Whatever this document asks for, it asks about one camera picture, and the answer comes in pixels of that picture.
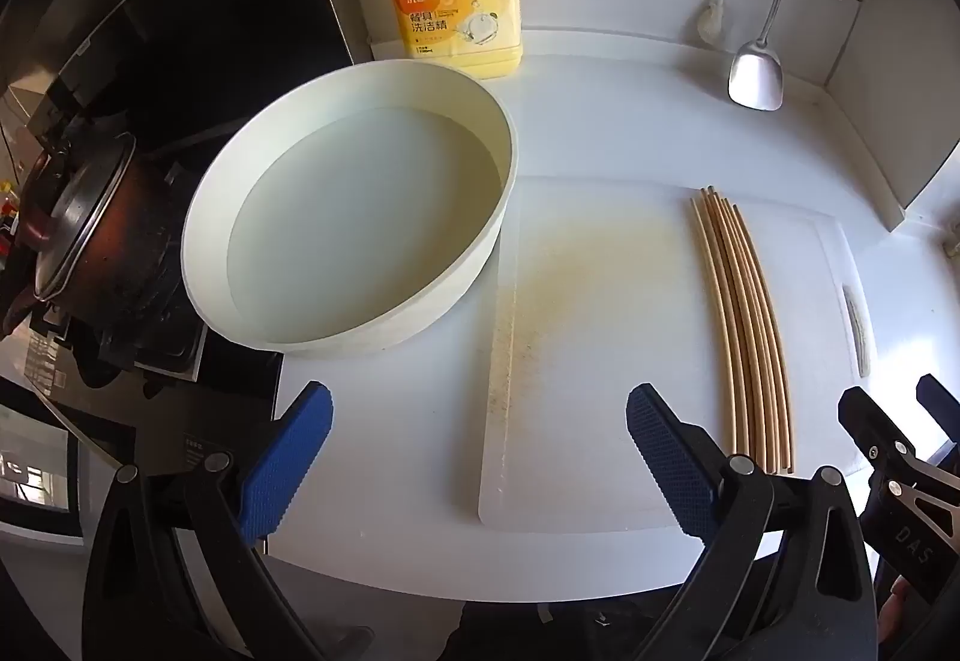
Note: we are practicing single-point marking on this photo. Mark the black glass panel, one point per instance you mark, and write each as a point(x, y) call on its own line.
point(210, 9)

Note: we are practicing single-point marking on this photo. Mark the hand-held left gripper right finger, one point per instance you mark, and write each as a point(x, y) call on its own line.
point(667, 451)

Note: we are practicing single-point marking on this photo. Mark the dark pot with lid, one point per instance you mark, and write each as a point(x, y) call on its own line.
point(90, 233)

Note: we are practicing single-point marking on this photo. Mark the bundle of wooden chopsticks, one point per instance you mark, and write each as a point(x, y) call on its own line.
point(742, 331)

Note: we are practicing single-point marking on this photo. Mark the white round basin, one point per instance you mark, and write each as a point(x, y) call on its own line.
point(352, 233)

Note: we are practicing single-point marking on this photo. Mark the white plastic cutting board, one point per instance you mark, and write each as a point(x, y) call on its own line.
point(600, 346)

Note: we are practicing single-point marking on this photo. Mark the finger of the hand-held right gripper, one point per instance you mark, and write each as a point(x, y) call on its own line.
point(941, 406)
point(874, 432)

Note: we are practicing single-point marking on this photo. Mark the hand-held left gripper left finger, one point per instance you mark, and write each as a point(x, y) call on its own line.
point(289, 458)

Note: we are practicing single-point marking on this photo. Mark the black gas stove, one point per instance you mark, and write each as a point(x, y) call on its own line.
point(150, 338)

